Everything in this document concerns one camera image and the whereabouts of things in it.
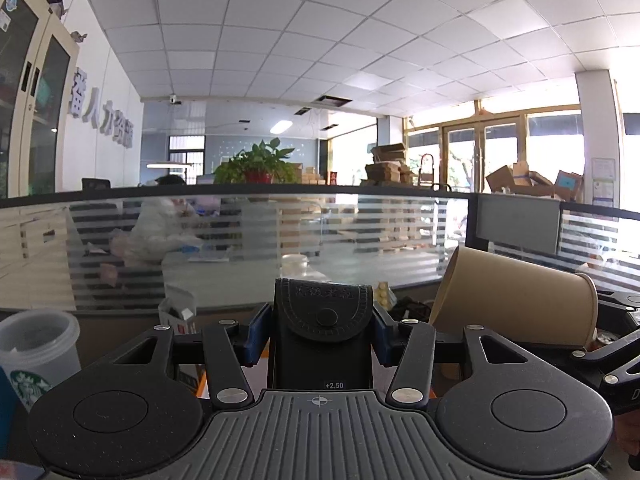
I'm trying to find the beige glass door cabinet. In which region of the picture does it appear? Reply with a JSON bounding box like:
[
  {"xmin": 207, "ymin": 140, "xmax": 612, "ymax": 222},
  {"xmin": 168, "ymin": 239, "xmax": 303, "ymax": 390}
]
[{"xmin": 1, "ymin": 0, "xmax": 79, "ymax": 198}]

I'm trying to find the frosted glass desk partition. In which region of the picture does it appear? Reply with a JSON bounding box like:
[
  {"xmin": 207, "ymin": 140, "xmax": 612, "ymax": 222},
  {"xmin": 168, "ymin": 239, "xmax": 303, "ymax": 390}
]
[{"xmin": 1, "ymin": 184, "xmax": 472, "ymax": 312}]

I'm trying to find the potted green plant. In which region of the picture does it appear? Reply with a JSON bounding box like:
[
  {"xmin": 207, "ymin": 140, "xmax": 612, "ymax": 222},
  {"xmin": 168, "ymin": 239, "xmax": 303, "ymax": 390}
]
[{"xmin": 214, "ymin": 138, "xmax": 297, "ymax": 184}]

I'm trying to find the black leather pouch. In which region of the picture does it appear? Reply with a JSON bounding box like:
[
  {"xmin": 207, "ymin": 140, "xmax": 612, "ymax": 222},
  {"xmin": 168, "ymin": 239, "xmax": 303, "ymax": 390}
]
[{"xmin": 268, "ymin": 278, "xmax": 373, "ymax": 391}]

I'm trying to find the clear Starbucks plastic cup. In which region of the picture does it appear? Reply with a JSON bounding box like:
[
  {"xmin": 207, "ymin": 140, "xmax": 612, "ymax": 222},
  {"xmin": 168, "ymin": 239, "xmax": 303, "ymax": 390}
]
[{"xmin": 0, "ymin": 309, "xmax": 81, "ymax": 412}]

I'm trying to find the small white product carton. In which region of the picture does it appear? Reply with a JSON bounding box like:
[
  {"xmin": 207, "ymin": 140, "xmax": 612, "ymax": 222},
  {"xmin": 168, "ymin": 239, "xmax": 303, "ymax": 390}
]
[{"xmin": 158, "ymin": 284, "xmax": 198, "ymax": 335}]

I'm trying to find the yellow pill blister pack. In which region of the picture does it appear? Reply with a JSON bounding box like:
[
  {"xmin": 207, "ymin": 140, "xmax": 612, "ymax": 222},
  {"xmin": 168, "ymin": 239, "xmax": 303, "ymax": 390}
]
[{"xmin": 374, "ymin": 282, "xmax": 397, "ymax": 311}]

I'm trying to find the grey partition panel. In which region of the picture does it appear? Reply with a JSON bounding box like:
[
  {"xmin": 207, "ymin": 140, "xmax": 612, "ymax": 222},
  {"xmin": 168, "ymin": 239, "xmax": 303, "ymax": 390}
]
[{"xmin": 476, "ymin": 194, "xmax": 561, "ymax": 254}]

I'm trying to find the tan paper cup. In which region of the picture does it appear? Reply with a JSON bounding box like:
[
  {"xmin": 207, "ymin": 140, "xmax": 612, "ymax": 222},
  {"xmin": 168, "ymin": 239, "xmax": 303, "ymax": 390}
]
[{"xmin": 428, "ymin": 246, "xmax": 598, "ymax": 347}]

